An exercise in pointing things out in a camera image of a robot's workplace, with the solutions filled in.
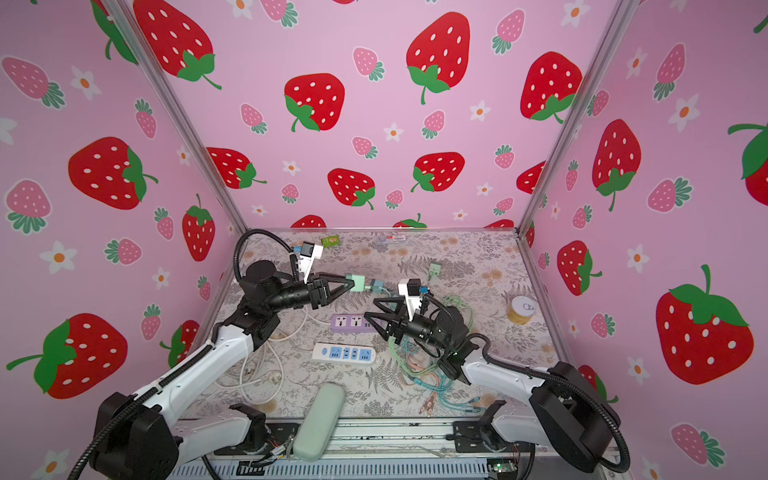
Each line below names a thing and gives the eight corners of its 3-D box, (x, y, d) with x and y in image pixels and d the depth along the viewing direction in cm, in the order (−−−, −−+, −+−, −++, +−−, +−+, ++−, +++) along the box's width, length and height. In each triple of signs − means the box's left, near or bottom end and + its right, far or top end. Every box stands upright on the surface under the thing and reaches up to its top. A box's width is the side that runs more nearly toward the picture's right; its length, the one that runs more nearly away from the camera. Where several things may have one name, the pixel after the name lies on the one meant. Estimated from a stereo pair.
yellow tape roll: (509, 324, 97) (514, 315, 92) (504, 305, 101) (509, 296, 97) (532, 324, 97) (539, 315, 92) (526, 305, 101) (533, 296, 97)
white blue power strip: (313, 360, 89) (310, 356, 86) (316, 347, 92) (313, 342, 89) (375, 364, 88) (375, 360, 86) (377, 350, 91) (376, 345, 89)
